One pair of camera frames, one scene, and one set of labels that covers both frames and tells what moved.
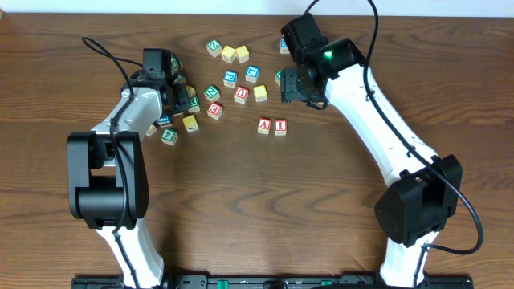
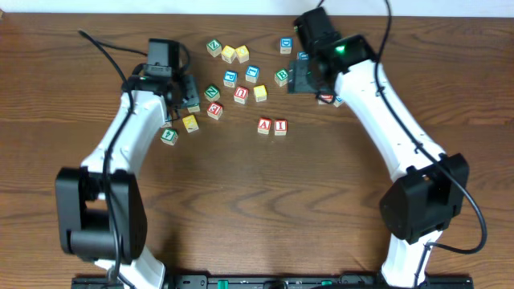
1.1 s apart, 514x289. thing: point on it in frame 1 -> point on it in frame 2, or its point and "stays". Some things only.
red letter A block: x=264 y=125 stays
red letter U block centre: x=241 y=95 stays
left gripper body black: x=181 y=101 -> x=193 y=95
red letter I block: x=280 y=127 stays
